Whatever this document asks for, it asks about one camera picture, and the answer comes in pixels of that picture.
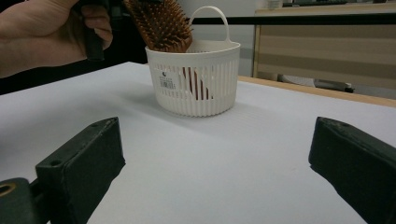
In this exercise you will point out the wooden table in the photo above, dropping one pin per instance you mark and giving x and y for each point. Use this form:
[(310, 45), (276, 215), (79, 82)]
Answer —
[(342, 95)]

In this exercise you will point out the black metal frame bar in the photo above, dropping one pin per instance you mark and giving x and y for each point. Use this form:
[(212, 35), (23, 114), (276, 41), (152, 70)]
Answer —
[(311, 19)]

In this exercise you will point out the wooden cabinet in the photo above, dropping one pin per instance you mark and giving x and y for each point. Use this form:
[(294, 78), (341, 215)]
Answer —
[(327, 56)]

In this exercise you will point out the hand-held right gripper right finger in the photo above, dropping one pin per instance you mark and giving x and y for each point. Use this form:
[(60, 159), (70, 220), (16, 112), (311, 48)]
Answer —
[(358, 168)]

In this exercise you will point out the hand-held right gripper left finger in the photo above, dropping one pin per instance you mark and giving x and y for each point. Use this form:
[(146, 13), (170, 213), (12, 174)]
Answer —
[(81, 168)]

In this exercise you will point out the white table board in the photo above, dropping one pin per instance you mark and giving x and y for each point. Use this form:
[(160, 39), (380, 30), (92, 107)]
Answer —
[(218, 171)]

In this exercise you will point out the brown wooden hairbrush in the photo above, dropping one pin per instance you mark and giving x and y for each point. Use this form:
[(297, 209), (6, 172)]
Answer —
[(162, 28)]

